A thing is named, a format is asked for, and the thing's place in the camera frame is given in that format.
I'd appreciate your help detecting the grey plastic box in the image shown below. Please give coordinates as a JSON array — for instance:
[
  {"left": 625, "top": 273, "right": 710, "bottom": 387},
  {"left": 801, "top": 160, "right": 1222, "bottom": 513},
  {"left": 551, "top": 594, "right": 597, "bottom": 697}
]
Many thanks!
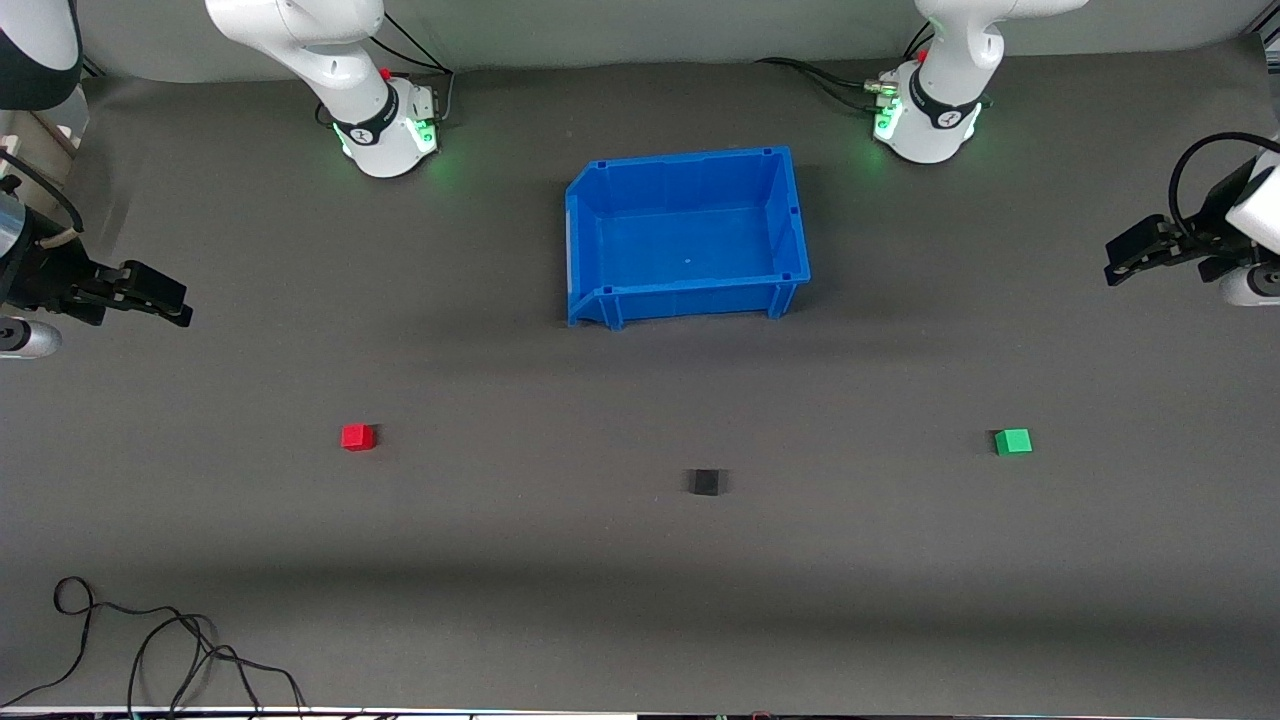
[{"left": 0, "top": 100, "right": 89, "bottom": 201}]

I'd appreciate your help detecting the blue plastic bin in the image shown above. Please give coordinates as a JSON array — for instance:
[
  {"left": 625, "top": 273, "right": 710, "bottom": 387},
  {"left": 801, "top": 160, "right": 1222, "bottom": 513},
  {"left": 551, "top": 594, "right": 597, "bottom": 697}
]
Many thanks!
[{"left": 565, "top": 146, "right": 812, "bottom": 331}]

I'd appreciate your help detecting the thin black cable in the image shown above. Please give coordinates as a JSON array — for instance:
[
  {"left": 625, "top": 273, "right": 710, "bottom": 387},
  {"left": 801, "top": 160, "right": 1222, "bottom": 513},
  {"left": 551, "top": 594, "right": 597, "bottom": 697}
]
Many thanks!
[
  {"left": 0, "top": 576, "right": 216, "bottom": 707},
  {"left": 128, "top": 612, "right": 309, "bottom": 720}
]

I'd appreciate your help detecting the black right arm base cable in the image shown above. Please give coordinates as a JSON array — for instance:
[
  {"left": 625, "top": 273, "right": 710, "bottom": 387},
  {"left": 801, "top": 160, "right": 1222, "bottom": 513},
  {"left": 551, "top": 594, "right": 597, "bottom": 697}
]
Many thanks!
[{"left": 372, "top": 10, "right": 456, "bottom": 126}]

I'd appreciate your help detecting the black arm base cable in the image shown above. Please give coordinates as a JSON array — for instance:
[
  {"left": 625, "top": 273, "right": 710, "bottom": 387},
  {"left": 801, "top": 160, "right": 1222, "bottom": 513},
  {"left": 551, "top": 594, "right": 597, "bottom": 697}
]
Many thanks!
[
  {"left": 755, "top": 57, "right": 886, "bottom": 113},
  {"left": 372, "top": 10, "right": 456, "bottom": 126}
]

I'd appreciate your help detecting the black left arm base cable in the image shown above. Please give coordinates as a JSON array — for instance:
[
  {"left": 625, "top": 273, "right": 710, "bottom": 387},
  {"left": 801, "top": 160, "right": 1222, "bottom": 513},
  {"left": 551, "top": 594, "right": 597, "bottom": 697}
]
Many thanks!
[{"left": 755, "top": 57, "right": 886, "bottom": 113}]

